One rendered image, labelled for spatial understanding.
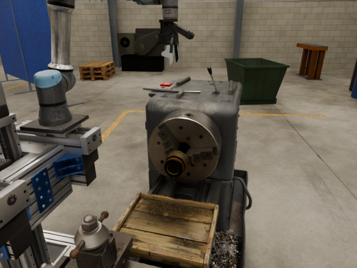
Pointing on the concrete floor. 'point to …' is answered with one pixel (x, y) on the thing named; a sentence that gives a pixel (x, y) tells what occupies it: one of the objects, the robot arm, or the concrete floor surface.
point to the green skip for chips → (256, 78)
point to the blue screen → (25, 39)
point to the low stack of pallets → (97, 70)
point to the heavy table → (312, 60)
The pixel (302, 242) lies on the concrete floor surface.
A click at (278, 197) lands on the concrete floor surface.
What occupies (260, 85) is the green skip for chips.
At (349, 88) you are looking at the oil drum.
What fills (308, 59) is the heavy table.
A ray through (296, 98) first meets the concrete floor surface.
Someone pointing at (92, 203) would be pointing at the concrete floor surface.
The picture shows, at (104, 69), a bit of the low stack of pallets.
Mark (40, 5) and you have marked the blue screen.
